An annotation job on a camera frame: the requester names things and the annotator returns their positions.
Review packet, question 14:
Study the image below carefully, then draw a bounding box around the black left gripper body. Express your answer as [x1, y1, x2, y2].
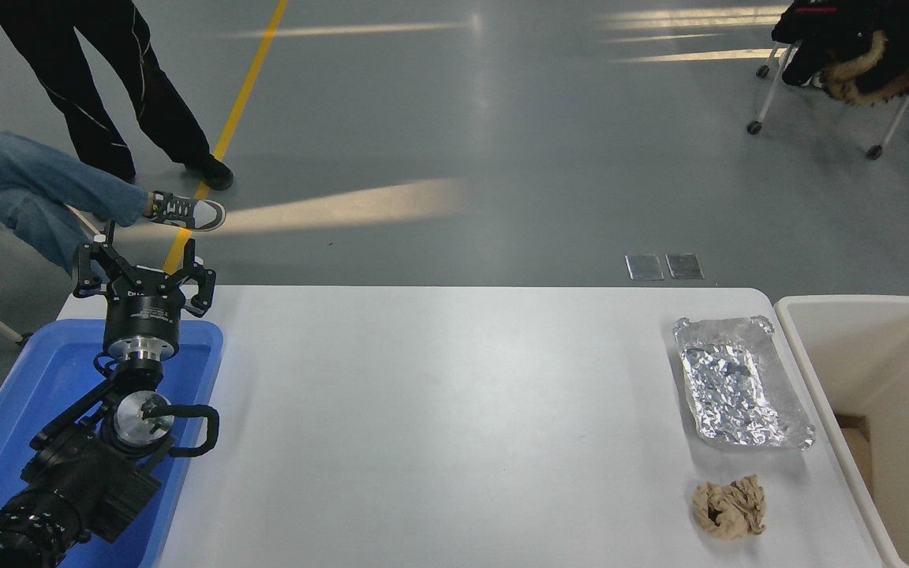
[103, 284, 185, 348]

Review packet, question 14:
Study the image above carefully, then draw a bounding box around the foil tray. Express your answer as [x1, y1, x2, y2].
[673, 315, 816, 451]

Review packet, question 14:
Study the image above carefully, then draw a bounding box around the seated person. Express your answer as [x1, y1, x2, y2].
[0, 118, 227, 277]

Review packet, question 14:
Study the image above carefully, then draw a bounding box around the blue plastic tray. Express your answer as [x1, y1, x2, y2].
[0, 318, 224, 568]

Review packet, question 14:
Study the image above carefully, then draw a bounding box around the large pale bin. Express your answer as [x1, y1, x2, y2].
[773, 295, 909, 568]

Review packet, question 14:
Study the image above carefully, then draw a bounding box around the standing person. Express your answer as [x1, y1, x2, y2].
[0, 0, 234, 192]

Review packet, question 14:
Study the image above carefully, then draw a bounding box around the crumpled tan paper ball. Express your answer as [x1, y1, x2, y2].
[691, 474, 767, 541]

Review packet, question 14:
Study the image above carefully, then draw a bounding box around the white-legged chair with castors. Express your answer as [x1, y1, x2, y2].
[746, 39, 909, 160]

